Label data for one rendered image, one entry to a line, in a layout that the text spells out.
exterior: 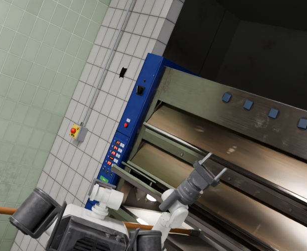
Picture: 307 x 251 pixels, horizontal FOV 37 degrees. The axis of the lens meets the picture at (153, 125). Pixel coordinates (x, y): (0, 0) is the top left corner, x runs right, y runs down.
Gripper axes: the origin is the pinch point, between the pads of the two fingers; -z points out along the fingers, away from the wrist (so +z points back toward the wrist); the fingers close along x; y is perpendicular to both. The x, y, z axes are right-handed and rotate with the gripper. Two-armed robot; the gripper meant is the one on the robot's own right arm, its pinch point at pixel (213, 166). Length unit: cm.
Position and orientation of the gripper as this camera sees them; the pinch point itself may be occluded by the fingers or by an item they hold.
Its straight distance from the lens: 179.9
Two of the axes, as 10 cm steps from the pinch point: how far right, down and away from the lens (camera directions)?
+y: 4.1, -0.2, 9.1
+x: -6.6, -7.0, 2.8
